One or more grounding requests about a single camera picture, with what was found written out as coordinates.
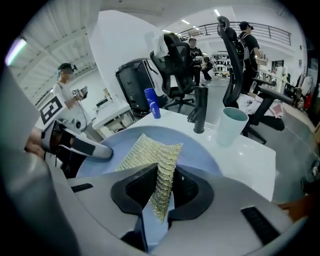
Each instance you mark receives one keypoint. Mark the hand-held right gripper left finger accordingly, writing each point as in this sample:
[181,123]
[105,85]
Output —
[135,190]

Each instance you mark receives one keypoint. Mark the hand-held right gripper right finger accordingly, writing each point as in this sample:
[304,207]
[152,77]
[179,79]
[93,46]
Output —
[212,225]

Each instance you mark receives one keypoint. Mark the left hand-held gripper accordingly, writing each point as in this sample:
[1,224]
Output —
[51,110]

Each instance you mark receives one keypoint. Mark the yellow-green sponge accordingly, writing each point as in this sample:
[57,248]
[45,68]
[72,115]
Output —
[155,155]

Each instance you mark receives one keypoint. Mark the large blue plate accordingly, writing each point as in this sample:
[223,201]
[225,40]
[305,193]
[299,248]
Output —
[200,155]

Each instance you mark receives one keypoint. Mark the person's left forearm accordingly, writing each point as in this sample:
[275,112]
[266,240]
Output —
[33,145]

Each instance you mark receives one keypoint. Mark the person's left hand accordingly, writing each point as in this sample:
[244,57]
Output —
[56,140]

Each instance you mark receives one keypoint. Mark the blue bottle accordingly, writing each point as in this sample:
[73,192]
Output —
[153,103]

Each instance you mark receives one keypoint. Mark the black and white appliance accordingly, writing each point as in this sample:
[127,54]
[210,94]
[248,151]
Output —
[132,82]

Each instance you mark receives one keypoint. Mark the brown wooden cabinet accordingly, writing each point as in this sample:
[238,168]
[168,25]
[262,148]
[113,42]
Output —
[292,207]

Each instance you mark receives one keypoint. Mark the pale teal cup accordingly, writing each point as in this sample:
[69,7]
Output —
[231,130]

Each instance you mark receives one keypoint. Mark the black faucet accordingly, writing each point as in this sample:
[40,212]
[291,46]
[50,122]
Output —
[201,110]

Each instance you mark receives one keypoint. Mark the black mesh office chair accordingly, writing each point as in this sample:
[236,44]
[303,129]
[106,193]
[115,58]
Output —
[231,62]
[177,65]

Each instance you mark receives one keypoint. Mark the white cloth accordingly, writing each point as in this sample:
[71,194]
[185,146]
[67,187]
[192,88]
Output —
[161,46]

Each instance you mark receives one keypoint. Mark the white printed papers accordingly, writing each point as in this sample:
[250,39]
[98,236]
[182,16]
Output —
[252,102]

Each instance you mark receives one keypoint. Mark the black balcony railing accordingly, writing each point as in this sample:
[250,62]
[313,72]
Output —
[262,31]

